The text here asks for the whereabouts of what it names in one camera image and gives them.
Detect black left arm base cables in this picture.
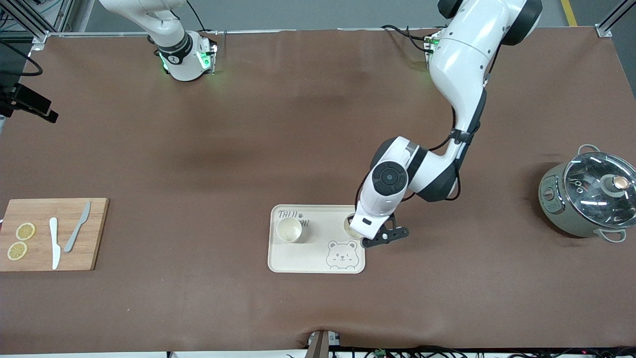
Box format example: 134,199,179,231
381,24,438,53

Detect cream tray with bear print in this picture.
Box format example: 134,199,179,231
267,204,366,274

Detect grey plastic knife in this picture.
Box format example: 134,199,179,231
64,201,92,253

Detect wooden cutting board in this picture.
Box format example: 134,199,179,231
0,198,110,272

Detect grey-green electric pot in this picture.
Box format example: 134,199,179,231
538,144,636,243

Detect aluminium frame profile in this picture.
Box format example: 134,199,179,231
596,0,636,38

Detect white plastic knife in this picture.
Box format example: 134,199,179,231
49,217,61,270

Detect aluminium frame profiles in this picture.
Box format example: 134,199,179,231
0,0,75,44

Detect white IKEA cup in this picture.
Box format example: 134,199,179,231
344,213,363,238
276,217,303,243

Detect black right arm base cable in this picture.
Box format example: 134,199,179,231
186,0,219,35

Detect brown table cover sheet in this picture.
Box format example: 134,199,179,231
0,27,636,355

